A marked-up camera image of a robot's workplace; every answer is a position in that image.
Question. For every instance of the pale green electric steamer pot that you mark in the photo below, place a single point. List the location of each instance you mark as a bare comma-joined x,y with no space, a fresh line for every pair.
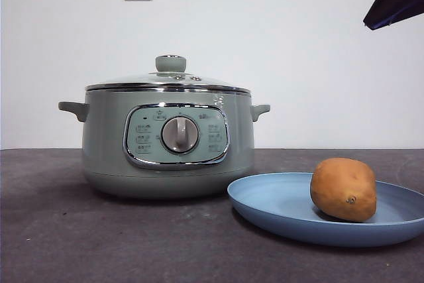
106,147

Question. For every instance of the blue round plate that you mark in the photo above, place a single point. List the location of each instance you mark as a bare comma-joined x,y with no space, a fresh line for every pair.
275,197

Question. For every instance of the glass lid with green knob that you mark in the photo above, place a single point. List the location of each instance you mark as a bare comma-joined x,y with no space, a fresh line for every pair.
198,81

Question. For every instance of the brown potato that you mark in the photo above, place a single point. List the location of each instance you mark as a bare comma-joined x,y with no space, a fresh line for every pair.
341,190

